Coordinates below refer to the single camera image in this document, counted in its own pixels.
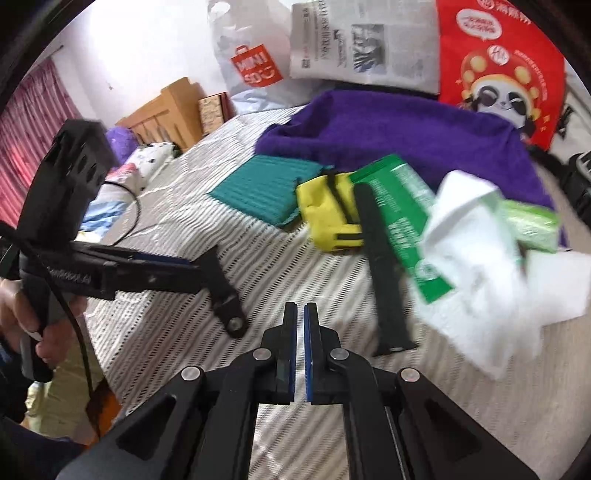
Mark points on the brown patterned box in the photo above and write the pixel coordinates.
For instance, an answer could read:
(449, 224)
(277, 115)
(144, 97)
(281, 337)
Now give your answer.
(214, 113)

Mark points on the white plastic bag orange logo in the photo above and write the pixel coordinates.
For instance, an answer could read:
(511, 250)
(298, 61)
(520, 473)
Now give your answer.
(251, 64)

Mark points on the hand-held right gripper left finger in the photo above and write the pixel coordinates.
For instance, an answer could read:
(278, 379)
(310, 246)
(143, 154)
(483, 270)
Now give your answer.
(290, 355)

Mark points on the purple plush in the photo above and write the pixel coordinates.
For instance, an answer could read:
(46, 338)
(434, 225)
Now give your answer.
(121, 144)

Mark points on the newspaper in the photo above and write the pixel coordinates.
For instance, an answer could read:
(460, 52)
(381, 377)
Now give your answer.
(364, 41)

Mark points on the white tote bag black logo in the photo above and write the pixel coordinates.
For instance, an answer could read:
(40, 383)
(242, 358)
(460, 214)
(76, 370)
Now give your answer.
(577, 124)

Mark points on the wooden headboard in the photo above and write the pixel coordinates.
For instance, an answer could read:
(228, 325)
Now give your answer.
(161, 115)

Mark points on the purple towel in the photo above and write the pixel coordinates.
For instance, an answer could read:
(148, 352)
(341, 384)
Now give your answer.
(369, 129)

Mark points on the white cloth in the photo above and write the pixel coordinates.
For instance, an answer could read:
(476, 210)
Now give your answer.
(480, 286)

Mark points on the red paper bag panda print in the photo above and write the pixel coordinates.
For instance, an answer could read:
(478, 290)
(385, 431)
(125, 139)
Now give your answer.
(498, 60)

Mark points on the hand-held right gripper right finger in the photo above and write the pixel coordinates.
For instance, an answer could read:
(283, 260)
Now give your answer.
(308, 355)

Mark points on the green packet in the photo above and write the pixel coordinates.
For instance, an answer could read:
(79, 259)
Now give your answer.
(397, 217)

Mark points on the white printed pillow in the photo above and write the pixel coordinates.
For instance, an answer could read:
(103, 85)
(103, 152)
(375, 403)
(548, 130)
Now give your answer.
(147, 161)

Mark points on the person's left hand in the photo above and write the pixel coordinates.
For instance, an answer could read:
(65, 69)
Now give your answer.
(11, 304)

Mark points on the yellow pouch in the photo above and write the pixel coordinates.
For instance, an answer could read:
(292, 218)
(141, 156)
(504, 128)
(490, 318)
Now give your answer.
(323, 217)

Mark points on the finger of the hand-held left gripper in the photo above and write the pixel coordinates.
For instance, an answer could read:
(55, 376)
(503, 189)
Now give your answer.
(161, 260)
(157, 279)

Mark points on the pink curtain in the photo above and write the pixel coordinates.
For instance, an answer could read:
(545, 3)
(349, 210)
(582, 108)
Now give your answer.
(27, 138)

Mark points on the teal ribbed cloth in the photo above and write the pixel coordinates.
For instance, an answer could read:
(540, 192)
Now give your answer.
(258, 189)

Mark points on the striped bed sheet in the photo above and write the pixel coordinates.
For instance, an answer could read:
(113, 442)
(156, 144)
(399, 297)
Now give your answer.
(184, 221)

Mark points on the light blue cloth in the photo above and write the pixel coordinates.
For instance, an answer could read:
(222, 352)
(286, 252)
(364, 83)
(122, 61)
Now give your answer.
(106, 212)

